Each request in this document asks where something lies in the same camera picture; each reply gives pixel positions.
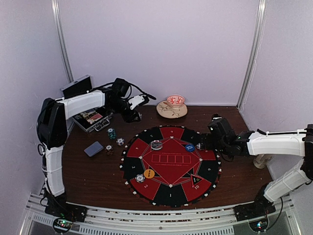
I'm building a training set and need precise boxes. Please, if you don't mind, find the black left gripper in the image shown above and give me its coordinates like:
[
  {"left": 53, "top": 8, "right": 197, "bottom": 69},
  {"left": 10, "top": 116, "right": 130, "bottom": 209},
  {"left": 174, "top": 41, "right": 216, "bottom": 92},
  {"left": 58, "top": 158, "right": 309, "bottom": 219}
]
[{"left": 109, "top": 98, "right": 141, "bottom": 123}]

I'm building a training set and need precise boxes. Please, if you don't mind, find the blue small blind button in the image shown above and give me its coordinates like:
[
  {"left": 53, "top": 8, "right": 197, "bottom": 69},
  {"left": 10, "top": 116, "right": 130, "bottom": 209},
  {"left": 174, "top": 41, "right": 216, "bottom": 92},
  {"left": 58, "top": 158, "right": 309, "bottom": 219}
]
[{"left": 185, "top": 144, "right": 195, "bottom": 152}]

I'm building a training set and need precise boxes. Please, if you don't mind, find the green poker chip stack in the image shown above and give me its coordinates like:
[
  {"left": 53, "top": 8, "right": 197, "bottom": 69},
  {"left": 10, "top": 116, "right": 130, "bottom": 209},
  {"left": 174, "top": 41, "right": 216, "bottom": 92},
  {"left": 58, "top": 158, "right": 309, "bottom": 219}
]
[{"left": 107, "top": 128, "right": 116, "bottom": 140}]

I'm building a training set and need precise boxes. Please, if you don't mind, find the blue white poker chip stack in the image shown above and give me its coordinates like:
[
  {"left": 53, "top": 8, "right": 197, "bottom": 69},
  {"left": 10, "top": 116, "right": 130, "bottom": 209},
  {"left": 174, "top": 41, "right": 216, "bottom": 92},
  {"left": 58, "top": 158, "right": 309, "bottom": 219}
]
[{"left": 116, "top": 138, "right": 125, "bottom": 146}]

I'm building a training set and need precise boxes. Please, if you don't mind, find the blue white chip seat two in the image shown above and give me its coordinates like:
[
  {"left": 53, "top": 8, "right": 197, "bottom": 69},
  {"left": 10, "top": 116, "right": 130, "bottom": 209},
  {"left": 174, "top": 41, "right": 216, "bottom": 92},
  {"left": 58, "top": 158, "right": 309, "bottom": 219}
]
[{"left": 135, "top": 174, "right": 145, "bottom": 183}]

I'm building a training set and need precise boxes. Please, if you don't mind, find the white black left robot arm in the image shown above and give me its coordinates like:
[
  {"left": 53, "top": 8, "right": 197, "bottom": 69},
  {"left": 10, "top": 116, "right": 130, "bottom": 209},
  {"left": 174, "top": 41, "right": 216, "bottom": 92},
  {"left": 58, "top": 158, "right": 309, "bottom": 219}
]
[{"left": 36, "top": 78, "right": 154, "bottom": 197}]

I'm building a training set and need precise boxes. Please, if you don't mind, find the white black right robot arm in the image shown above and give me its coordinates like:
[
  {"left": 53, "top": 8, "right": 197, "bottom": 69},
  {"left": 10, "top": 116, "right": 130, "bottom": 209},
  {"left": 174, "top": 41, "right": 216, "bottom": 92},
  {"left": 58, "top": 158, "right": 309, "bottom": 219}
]
[{"left": 196, "top": 114, "right": 313, "bottom": 216}]

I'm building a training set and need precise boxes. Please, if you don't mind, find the aluminium poker chip case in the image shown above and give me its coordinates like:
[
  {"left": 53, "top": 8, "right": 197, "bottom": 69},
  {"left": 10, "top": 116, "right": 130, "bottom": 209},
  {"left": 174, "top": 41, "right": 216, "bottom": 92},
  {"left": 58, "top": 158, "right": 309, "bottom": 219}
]
[{"left": 61, "top": 75, "right": 113, "bottom": 133}]

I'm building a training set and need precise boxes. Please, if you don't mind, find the white printed ceramic mug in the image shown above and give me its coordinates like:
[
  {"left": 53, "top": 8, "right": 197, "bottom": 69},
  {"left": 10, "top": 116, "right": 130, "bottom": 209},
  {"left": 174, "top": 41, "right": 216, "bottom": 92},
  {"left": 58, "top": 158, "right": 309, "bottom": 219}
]
[{"left": 253, "top": 154, "right": 272, "bottom": 169}]

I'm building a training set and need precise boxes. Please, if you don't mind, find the cream floral ceramic plate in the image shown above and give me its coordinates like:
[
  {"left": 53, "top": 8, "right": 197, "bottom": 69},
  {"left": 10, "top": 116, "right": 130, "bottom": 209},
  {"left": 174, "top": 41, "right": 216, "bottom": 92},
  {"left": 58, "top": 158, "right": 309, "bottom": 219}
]
[{"left": 156, "top": 100, "right": 188, "bottom": 119}]

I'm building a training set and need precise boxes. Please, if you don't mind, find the black red poker chip stack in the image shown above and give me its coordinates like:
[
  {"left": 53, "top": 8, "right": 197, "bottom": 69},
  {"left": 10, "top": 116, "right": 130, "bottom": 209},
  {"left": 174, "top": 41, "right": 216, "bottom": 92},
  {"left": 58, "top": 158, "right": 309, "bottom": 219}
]
[{"left": 105, "top": 145, "right": 114, "bottom": 155}]

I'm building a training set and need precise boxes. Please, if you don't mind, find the blue playing card deck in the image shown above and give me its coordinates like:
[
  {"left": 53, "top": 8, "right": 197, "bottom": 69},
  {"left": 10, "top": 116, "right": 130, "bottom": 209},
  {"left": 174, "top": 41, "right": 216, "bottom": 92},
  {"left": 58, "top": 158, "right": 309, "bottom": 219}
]
[{"left": 84, "top": 141, "right": 104, "bottom": 157}]

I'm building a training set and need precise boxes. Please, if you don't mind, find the red patterned white bowl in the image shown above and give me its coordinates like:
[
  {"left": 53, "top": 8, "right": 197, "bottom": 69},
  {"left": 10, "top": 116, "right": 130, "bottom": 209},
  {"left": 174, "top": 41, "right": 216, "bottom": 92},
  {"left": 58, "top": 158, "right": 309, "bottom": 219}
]
[{"left": 167, "top": 94, "right": 185, "bottom": 108}]

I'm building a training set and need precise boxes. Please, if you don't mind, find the clear dealer button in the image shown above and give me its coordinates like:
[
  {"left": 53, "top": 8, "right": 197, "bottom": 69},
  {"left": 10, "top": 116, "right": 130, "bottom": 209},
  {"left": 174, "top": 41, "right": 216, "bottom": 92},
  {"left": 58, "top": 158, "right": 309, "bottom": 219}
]
[{"left": 151, "top": 140, "right": 163, "bottom": 150}]

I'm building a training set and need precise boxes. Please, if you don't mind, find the round red black poker mat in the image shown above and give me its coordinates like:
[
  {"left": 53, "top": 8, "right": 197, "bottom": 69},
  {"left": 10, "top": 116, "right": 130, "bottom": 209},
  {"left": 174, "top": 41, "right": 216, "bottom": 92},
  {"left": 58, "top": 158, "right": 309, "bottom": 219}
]
[{"left": 120, "top": 125, "right": 222, "bottom": 208}]

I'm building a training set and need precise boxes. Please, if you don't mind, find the orange big blind button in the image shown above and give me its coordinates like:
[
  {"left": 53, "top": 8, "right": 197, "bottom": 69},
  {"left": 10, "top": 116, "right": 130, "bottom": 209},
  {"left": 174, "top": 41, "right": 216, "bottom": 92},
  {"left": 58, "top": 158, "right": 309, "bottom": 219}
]
[{"left": 143, "top": 169, "right": 155, "bottom": 179}]

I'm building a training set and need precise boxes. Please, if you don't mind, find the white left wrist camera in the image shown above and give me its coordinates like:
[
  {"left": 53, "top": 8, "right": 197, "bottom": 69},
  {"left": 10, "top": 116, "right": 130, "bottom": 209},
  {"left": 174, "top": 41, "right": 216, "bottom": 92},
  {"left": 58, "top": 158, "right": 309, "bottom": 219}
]
[{"left": 128, "top": 94, "right": 147, "bottom": 110}]

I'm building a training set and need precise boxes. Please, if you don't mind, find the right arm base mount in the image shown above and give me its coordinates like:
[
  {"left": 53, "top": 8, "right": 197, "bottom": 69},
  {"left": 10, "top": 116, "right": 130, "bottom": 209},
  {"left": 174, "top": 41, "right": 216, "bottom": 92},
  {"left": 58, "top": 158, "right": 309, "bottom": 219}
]
[{"left": 233, "top": 184, "right": 276, "bottom": 221}]

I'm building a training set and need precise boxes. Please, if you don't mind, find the left aluminium corner post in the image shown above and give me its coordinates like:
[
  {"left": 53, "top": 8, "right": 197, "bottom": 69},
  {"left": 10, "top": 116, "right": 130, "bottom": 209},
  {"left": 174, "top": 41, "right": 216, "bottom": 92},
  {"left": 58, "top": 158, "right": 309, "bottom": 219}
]
[{"left": 51, "top": 0, "right": 74, "bottom": 83}]

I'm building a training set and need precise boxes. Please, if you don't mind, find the aluminium corner post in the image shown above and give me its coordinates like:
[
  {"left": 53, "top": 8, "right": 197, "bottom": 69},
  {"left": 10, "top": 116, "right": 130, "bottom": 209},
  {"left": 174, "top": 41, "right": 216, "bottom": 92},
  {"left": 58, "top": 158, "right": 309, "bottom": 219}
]
[
  {"left": 236, "top": 0, "right": 267, "bottom": 110},
  {"left": 51, "top": 0, "right": 74, "bottom": 83}
]

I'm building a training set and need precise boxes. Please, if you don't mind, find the aluminium front rail frame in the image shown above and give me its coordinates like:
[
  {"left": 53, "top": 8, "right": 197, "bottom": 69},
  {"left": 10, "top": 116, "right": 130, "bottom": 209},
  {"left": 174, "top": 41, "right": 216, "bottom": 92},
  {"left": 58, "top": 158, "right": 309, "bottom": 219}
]
[{"left": 24, "top": 192, "right": 298, "bottom": 235}]

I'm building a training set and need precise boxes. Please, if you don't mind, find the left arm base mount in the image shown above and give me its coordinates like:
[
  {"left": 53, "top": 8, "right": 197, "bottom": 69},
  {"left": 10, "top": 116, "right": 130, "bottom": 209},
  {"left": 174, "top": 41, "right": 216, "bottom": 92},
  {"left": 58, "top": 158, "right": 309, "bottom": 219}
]
[{"left": 44, "top": 189, "right": 88, "bottom": 222}]

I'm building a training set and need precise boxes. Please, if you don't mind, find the right aluminium corner post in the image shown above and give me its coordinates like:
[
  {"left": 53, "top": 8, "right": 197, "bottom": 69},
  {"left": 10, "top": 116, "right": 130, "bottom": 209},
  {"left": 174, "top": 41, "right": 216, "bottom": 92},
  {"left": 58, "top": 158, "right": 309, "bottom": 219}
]
[{"left": 236, "top": 0, "right": 267, "bottom": 110}]

